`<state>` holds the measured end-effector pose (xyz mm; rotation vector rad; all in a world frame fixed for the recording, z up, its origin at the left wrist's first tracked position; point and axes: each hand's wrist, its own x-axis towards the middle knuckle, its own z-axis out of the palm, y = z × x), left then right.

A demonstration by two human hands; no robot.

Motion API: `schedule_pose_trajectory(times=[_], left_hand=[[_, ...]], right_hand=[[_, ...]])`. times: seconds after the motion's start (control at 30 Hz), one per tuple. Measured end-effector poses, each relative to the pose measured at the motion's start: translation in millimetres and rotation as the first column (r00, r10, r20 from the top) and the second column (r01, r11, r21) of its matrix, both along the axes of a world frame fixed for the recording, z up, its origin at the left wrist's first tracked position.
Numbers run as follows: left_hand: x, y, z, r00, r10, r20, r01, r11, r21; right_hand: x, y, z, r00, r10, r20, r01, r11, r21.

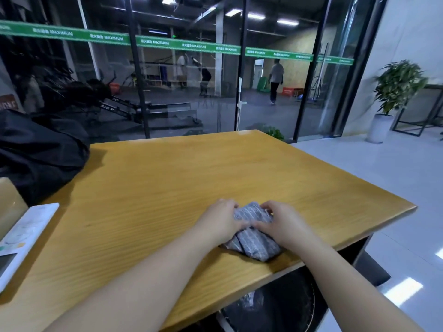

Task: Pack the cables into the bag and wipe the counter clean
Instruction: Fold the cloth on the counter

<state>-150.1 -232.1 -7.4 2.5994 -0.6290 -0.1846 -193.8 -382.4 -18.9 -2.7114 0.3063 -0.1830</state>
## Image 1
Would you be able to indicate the person's right hand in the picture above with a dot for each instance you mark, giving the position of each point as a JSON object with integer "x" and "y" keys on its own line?
{"x": 290, "y": 228}

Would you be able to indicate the person's left hand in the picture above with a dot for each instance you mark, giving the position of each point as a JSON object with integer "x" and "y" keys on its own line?
{"x": 218, "y": 222}

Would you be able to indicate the grey cloth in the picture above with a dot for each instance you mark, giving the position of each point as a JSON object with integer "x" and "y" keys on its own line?
{"x": 258, "y": 245}

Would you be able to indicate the black fabric bag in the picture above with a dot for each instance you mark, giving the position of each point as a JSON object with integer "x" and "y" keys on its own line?
{"x": 41, "y": 155}

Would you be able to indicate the white remote control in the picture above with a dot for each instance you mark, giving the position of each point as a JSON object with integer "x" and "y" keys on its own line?
{"x": 24, "y": 235}

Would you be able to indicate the brown cardboard box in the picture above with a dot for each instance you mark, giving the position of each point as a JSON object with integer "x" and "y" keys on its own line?
{"x": 10, "y": 207}

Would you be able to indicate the person's left forearm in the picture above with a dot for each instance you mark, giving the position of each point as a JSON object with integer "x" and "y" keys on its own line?
{"x": 138, "y": 290}

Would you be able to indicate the person's right forearm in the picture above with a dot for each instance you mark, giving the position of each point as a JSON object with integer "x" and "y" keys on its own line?
{"x": 353, "y": 290}

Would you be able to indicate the wooden table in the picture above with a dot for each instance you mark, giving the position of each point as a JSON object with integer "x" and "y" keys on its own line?
{"x": 207, "y": 162}

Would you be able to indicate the black mesh waste bin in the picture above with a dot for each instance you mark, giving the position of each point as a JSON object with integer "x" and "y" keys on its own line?
{"x": 287, "y": 304}

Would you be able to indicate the green leafy plant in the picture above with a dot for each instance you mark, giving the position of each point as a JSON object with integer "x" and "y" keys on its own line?
{"x": 275, "y": 134}

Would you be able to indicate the red gym box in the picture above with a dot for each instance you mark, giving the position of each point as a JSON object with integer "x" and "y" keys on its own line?
{"x": 289, "y": 91}

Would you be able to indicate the green gym mat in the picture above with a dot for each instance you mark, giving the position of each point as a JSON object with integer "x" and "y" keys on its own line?
{"x": 263, "y": 84}

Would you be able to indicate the large plant in white pot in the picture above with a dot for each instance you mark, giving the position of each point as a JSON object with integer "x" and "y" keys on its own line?
{"x": 398, "y": 86}

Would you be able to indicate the black exercise machine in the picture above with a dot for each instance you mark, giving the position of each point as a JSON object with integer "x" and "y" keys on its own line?
{"x": 90, "y": 93}

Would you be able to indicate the green glass marking strip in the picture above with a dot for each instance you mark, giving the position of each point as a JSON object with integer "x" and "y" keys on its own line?
{"x": 173, "y": 43}

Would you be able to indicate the small orange door sign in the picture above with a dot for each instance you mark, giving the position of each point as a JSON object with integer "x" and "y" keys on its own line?
{"x": 8, "y": 103}

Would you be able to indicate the black metal frame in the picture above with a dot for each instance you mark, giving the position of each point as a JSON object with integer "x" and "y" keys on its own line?
{"x": 429, "y": 115}

